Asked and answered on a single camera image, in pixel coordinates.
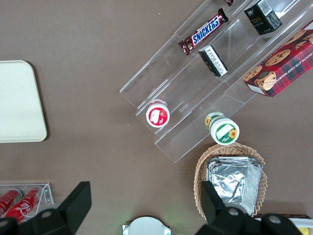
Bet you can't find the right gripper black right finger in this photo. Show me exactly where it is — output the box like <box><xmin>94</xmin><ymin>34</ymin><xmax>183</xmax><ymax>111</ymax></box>
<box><xmin>200</xmin><ymin>181</ymin><xmax>304</xmax><ymax>235</ymax></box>

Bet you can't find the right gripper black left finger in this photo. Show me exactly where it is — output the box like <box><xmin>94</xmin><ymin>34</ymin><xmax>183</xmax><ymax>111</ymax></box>
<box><xmin>0</xmin><ymin>181</ymin><xmax>92</xmax><ymax>235</ymax></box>

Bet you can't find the light wicker basket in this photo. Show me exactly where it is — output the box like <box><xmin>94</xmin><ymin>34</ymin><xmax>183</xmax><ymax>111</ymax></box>
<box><xmin>194</xmin><ymin>143</ymin><xmax>268</xmax><ymax>220</ymax></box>

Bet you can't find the cream plastic serving tray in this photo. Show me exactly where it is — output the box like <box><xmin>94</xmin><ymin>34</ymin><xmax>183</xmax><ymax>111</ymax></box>
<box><xmin>0</xmin><ymin>60</ymin><xmax>48</xmax><ymax>143</ymax></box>

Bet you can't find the clear acrylic bottle rack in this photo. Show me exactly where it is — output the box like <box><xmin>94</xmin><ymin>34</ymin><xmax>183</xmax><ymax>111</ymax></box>
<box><xmin>0</xmin><ymin>183</ymin><xmax>54</xmax><ymax>221</ymax></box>

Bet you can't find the aluminium foil container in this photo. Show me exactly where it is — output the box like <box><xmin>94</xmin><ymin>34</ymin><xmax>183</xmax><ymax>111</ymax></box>
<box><xmin>206</xmin><ymin>156</ymin><xmax>264</xmax><ymax>217</ymax></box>

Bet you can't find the green sunflower yogurt cup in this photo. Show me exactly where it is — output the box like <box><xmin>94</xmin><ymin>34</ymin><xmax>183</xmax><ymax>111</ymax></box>
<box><xmin>204</xmin><ymin>111</ymin><xmax>241</xmax><ymax>145</ymax></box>

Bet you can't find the red lid yogurt cup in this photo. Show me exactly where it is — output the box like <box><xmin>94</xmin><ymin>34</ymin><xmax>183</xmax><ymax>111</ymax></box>
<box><xmin>146</xmin><ymin>99</ymin><xmax>171</xmax><ymax>128</ymax></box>

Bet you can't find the clear acrylic stepped stand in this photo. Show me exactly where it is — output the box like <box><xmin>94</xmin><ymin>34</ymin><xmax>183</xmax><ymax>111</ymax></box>
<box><xmin>119</xmin><ymin>0</ymin><xmax>313</xmax><ymax>164</ymax></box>

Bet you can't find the small black carton box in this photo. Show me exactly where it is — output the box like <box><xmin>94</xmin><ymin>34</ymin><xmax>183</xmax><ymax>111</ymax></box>
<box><xmin>244</xmin><ymin>0</ymin><xmax>283</xmax><ymax>36</ymax></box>
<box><xmin>198</xmin><ymin>45</ymin><xmax>229</xmax><ymax>78</ymax></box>

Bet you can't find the red tartan cookie box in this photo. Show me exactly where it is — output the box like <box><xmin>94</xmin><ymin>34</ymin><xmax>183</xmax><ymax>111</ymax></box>
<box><xmin>243</xmin><ymin>21</ymin><xmax>313</xmax><ymax>98</ymax></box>

